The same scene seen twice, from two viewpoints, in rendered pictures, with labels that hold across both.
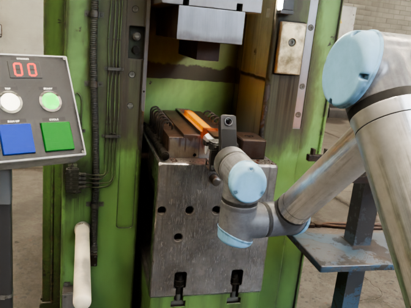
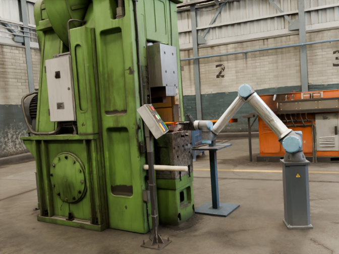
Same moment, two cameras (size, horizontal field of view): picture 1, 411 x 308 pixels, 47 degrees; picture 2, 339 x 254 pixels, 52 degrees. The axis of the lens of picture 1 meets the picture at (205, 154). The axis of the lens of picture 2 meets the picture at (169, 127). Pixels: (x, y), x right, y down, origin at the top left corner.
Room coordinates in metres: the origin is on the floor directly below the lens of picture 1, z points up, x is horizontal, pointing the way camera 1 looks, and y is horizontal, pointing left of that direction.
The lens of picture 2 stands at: (-1.07, 2.41, 1.18)
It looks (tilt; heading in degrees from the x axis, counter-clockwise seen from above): 4 degrees down; 317
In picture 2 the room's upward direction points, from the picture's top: 4 degrees counter-clockwise
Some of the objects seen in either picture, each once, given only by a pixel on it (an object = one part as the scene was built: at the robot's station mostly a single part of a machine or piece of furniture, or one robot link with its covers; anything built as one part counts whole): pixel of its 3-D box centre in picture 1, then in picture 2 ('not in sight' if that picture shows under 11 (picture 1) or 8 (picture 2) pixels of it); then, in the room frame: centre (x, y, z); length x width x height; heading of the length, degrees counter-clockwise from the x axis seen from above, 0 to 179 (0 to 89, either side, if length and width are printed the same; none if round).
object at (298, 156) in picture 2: not in sight; (294, 155); (0.46, -0.56, 0.65); 0.19 x 0.19 x 0.10
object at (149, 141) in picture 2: (5, 287); (152, 182); (1.19, 0.53, 0.54); 0.04 x 0.04 x 1.08; 15
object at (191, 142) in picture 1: (186, 130); (156, 127); (1.62, 0.07, 0.96); 0.42 x 0.20 x 0.09; 15
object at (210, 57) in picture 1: (197, 48); (152, 100); (1.66, 0.06, 1.24); 0.30 x 0.07 x 0.06; 15
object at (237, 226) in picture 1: (240, 219); (206, 137); (1.10, -0.10, 0.85); 0.12 x 0.09 x 0.12; 113
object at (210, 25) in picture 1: (195, 24); (153, 92); (1.62, 0.07, 1.32); 0.42 x 0.20 x 0.10; 15
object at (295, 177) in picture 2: not in sight; (295, 192); (0.46, -0.56, 0.30); 0.22 x 0.22 x 0.60; 40
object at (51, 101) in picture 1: (50, 101); not in sight; (1.19, 0.41, 1.09); 0.05 x 0.03 x 0.04; 105
